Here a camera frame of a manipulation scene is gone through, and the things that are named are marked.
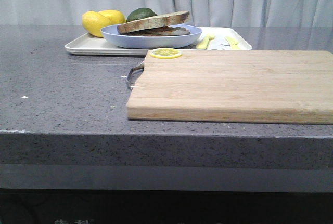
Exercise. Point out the toast bread slice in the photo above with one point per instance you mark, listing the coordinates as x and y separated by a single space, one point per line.
158 21
163 31

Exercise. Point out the light blue round plate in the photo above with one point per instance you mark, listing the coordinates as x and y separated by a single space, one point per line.
110 33

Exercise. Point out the white rectangular tray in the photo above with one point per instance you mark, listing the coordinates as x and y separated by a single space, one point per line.
87 45

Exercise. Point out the wooden cutting board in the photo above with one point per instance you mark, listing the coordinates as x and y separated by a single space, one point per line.
257 86

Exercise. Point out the yellow lemon slice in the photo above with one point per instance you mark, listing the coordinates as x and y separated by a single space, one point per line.
165 53

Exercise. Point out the yellow plastic knife right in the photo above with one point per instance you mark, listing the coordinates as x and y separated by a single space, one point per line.
234 44

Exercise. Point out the green lime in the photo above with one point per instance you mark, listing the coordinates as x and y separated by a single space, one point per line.
140 13

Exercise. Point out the rear yellow lemon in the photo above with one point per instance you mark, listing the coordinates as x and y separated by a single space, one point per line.
115 16

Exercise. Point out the front yellow lemon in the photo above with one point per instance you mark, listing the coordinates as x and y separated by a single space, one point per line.
93 21

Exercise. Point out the metal cutting board handle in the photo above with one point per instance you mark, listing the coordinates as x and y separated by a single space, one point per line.
133 75

